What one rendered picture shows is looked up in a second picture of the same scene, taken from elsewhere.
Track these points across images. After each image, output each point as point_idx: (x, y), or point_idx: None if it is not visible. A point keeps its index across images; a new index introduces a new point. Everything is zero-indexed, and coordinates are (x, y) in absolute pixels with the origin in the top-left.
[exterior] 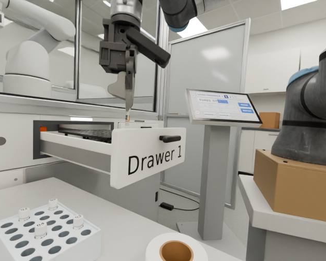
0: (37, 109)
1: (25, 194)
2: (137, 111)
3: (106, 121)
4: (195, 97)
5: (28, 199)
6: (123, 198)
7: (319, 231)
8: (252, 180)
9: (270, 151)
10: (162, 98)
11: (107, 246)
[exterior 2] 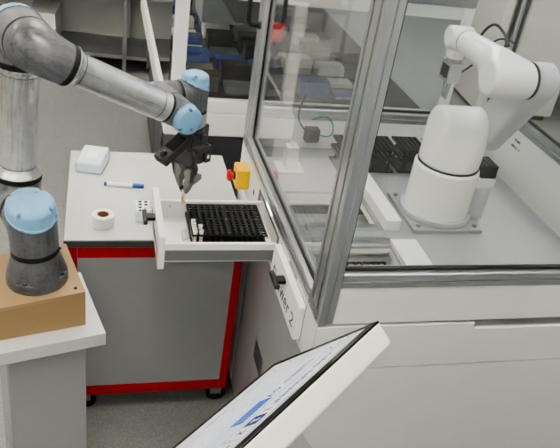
0: (260, 180)
1: None
2: (292, 250)
3: (276, 229)
4: (326, 349)
5: None
6: (268, 352)
7: None
8: (86, 321)
9: (67, 288)
10: (323, 269)
11: (137, 224)
